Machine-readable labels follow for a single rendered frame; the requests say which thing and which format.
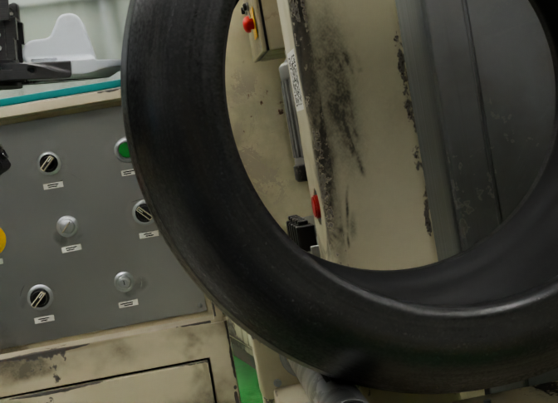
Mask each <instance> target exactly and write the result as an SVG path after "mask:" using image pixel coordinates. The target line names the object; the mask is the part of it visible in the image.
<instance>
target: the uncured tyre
mask: <svg viewBox="0 0 558 403"><path fill-rule="evenodd" d="M238 1H239V0H130V4H129V7H128V12H127V16H126V20H125V30H124V36H123V42H122V52H121V67H120V89H121V103H122V112H123V119H124V126H125V135H126V139H127V144H128V148H129V152H130V158H131V161H132V164H133V167H134V171H135V175H136V178H137V180H138V183H139V187H140V189H141V192H142V195H143V196H144V200H145V203H146V204H147V206H148V209H149V211H150V213H151V215H152V217H153V219H154V221H155V223H156V225H157V227H158V229H159V231H160V233H161V235H162V236H163V238H164V240H165V242H166V243H167V245H168V246H169V248H170V250H171V251H172V253H173V255H174V256H175V257H176V259H177V260H178V261H179V263H180V265H181V266H182V267H183V269H184V271H185V272H186V273H187V274H188V275H189V276H190V278H191V279H192V280H193V281H194V283H195V284H196V285H197V286H198V288H199V289H200V290H201V291H202V292H203V293H204V294H205V295H206V297H207V298H208V299H209V300H210V301H211V302H212V303H213V304H214V305H215V306H216V307H217V308H218V309H219V310H220V311H221V312H223V313H224V314H225V315H226V316H227V317H228V318H229V319H231V320H232V321H233V322H234V323H235V324H237V325H238V326H239V327H240V328H241V329H243V331H245V332H247V333H248V334H249V335H251V336H252V337H254V338H255V339H257V340H258V341H259V342H260V343H262V344H263V345H265V346H267V347H269V348H270V349H272V350H273V351H275V352H277V353H278V354H280V355H282V356H284V357H285V358H287V359H289V360H291V361H294V362H295V363H297V364H299V365H301V366H304V367H306V368H308V369H310V370H313V371H316V372H318V373H321V374H322V375H325V376H328V377H331V378H334V379H336V380H339V381H344V382H348V383H350V384H354V385H357V386H363V387H368V388H372V389H376V390H382V391H392V392H400V393H410V394H449V393H459V392H467V391H478V390H483V389H487V388H493V387H497V386H504V385H508V384H511V383H515V382H518V381H523V380H526V379H529V378H532V377H534V376H539V375H541V374H544V373H546V372H548V371H552V370H554V369H556V368H558V0H528V1H529V3H530V4H531V6H532V7H533V9H534V11H535V13H536V15H537V17H538V19H539V21H540V23H541V26H542V28H543V30H544V33H545V35H546V39H547V42H548V45H549V48H550V51H551V57H552V61H553V67H554V72H555V79H556V112H555V119H554V125H553V130H552V134H551V140H550V144H549V146H548V150H547V152H546V156H545V159H544V161H543V163H542V166H541V168H540V170H539V172H538V174H537V176H536V178H535V180H534V182H533V184H532V185H531V187H530V188H529V190H528V192H527V193H526V195H525V197H524V198H523V199H522V201H521V202H520V203H519V204H518V205H517V207H516V208H515V209H514V210H513V212H512V213H511V214H510V215H509V216H508V217H507V218H506V219H505V220H504V221H503V222H502V223H501V224H500V225H499V226H498V227H497V228H496V229H494V230H493V231H492V232H491V233H489V234H488V236H486V237H485V238H483V239H482V240H480V241H479V242H477V243H475V244H474V245H473V246H471V247H470V248H467V249H465V250H464V251H462V252H461V253H458V254H455V255H453V256H452V257H450V258H446V259H444V260H441V261H438V262H436V263H431V264H428V265H424V266H421V267H416V268H407V269H400V270H369V269H361V268H352V267H348V266H344V265H340V264H338V263H333V262H330V261H327V260H325V259H323V258H319V257H317V256H315V255H313V254H311V253H308V252H307V251H305V250H303V249H301V248H300V247H299V246H298V245H297V244H296V243H295V242H294V241H293V240H292V239H291V238H290V237H289V236H288V235H287V234H286V232H285V231H284V230H283V229H282V228H281V227H280V225H279V224H278V223H277V222H276V220H275V219H274V218H273V217H272V215H271V214H270V213H269V211H268V210H267V208H266V206H265V205H264V203H263V202H262V201H261V199H260V197H259V196H258V194H257V191H256V190H255V189H254V187H253V185H252V182H251V180H250V179H249V177H248V175H247V172H246V170H245V168H244V166H243V163H242V160H241V158H240V155H239V153H238V150H237V146H236V143H235V140H234V137H233V131H232V127H231V123H230V120H229V114H228V104H227V97H226V86H225V61H226V50H227V42H228V31H229V27H230V22H231V19H232V14H233V10H234V8H235V7H236V5H237V3H238Z"/></svg>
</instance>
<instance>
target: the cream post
mask: <svg viewBox="0 0 558 403"><path fill-rule="evenodd" d="M277 6H278V11H279V16H280V21H281V29H282V35H283V40H284V45H285V50H286V59H287V64H288V69H289V74H290V79H291V73H290V68H289V63H288V58H287V53H289V52H290V51H291V50H292V49H293V48H294V52H295V58H296V67H297V72H298V76H299V82H300V87H301V96H302V101H303V106H304V110H301V111H296V115H297V119H298V125H299V131H300V137H301V146H302V151H303V156H304V161H305V167H306V175H307V180H308V185H309V190H310V196H311V197H312V196H313V195H316V194H317V196H318V200H319V204H320V209H321V218H319V219H317V218H316V217H315V216H314V220H315V225H316V233H317V238H318V244H319V249H320V254H321V258H323V259H325V260H327V261H330V262H333V263H338V264H340V265H344V266H348V267H352V268H361V269H369V270H400V269H407V268H416V267H421V266H424V265H428V264H431V263H436V262H438V255H437V250H436V245H435V239H434V234H433V225H432V220H431V214H430V209H429V204H428V195H427V190H426V184H425V179H424V174H423V165H422V160H421V154H420V149H419V140H418V135H417V129H416V124H415V119H414V109H413V104H412V99H411V94H410V89H409V79H408V74H407V69H406V64H405V59H404V49H403V44H402V39H401V34H400V29H399V19H398V13H397V8H396V3H395V0H277ZM291 88H292V93H293V98H294V102H295V97H294V92H293V87H292V82H291ZM295 108H296V103H295ZM356 387H357V388H358V389H359V390H360V392H361V393H362V395H363V396H364V397H365V399H366V400H367V401H368V402H369V403H448V402H452V401H460V400H461V396H460V392H459V393H449V394H410V393H400V392H392V391H382V390H376V389H372V388H368V387H363V386H357V385H356Z"/></svg>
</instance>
